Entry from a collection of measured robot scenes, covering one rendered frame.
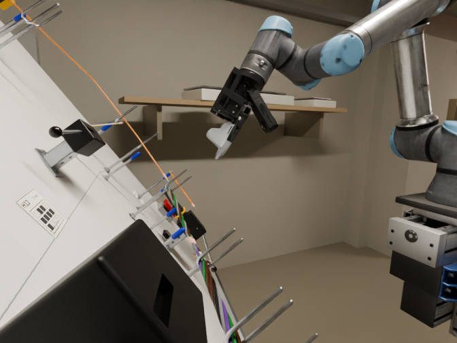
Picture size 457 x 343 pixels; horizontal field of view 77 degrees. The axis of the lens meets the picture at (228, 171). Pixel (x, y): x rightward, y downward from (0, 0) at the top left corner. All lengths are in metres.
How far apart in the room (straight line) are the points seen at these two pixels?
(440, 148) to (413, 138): 0.09
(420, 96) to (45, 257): 1.00
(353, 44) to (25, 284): 0.63
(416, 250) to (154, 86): 1.98
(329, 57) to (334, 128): 2.68
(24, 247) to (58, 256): 0.04
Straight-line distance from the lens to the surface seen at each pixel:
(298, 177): 3.06
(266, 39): 0.74
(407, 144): 1.08
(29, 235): 0.30
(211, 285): 0.29
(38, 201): 0.36
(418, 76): 1.05
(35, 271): 0.28
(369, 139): 3.40
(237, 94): 0.68
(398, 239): 0.95
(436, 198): 1.02
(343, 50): 0.65
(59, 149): 0.44
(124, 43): 2.37
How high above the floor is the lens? 1.38
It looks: 10 degrees down
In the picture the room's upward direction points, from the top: 1 degrees clockwise
